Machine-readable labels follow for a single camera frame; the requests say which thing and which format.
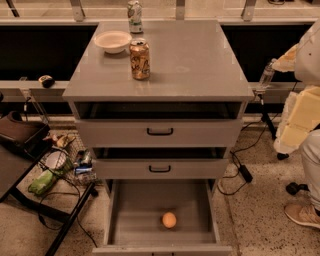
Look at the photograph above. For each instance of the white bowl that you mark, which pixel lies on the white bowl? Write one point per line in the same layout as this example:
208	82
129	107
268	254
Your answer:
113	42

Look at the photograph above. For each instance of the black caster wheel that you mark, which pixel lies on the black caster wheel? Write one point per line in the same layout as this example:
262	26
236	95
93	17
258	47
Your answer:
293	188

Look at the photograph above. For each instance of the gold soda can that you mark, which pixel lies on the gold soda can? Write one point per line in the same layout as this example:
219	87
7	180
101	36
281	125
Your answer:
139	58

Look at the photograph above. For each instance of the black round object on ledge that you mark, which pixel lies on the black round object on ledge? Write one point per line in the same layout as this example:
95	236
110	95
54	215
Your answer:
46	81

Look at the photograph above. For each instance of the grey top drawer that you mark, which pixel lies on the grey top drawer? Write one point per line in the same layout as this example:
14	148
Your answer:
158	124

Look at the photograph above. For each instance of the grey drawer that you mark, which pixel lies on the grey drawer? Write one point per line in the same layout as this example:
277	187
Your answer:
159	163
133	225
158	124

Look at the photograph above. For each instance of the dark side table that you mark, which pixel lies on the dark side table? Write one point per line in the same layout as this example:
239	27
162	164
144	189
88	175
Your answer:
14	166

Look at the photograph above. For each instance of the wire basket of snacks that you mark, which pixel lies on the wire basket of snacks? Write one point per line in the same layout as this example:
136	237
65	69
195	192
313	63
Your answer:
69	158

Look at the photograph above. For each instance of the orange fruit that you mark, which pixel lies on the orange fruit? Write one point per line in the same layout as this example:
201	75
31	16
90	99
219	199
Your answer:
169	220

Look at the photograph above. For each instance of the grey drawer cabinet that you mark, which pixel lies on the grey drawer cabinet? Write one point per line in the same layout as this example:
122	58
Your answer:
191	61

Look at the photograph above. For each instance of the black tripod stand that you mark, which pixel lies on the black tripod stand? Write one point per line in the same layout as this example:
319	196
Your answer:
266	118

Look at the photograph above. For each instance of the clear plastic bottle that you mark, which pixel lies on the clear plastic bottle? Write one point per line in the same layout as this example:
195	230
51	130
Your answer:
267	75

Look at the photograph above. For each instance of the person leg light trousers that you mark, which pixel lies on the person leg light trousers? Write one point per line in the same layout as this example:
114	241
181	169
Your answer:
310	153

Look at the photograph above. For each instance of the grey bottom drawer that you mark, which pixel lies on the grey bottom drawer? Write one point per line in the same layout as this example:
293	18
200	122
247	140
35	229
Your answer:
133	225

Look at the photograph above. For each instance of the grey middle drawer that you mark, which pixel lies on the grey middle drawer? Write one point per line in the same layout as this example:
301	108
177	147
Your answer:
159	163

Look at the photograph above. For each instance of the black power adapter with cable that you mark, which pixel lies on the black power adapter with cable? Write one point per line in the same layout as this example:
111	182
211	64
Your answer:
241	170

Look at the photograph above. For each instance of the brown bag on table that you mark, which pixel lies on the brown bag on table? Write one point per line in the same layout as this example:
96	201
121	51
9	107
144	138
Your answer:
21	137

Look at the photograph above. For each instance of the tan shoe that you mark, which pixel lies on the tan shoe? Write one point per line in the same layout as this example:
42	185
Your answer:
304	215

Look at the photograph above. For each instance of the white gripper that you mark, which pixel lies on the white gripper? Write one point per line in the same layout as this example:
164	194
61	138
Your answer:
308	61

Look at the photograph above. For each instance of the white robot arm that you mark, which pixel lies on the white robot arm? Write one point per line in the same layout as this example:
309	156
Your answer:
307	65

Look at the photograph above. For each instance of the green white soda can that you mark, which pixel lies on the green white soda can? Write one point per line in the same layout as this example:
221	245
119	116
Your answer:
134	14

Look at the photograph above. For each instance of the green chip bag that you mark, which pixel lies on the green chip bag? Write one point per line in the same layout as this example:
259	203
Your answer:
43	183

